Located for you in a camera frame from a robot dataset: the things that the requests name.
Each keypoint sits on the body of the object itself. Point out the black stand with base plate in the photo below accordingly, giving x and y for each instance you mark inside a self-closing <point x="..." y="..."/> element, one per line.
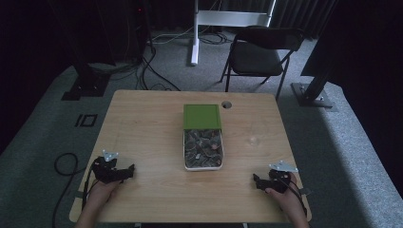
<point x="87" y="72"/>

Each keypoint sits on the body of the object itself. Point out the black folding chair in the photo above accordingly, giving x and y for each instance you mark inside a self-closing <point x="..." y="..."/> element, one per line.
<point x="261" y="57"/>

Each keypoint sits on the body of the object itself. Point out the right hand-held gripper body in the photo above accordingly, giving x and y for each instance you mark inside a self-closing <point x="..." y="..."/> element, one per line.
<point x="278" y="180"/>

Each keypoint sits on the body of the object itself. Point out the black stand with grey base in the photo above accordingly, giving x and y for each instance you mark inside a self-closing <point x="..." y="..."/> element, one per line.
<point x="316" y="82"/>

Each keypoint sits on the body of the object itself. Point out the person's right hand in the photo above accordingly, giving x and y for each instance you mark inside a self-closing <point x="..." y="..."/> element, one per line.
<point x="286" y="198"/>

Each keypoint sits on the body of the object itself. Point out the person's left hand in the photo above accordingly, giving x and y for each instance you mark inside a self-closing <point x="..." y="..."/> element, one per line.
<point x="102" y="192"/>

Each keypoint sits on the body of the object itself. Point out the white metal stand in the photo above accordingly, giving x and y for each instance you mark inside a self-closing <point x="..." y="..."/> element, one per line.
<point x="221" y="22"/>

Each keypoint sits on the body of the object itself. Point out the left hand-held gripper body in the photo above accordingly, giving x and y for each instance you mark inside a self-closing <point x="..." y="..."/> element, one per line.
<point x="106" y="171"/>

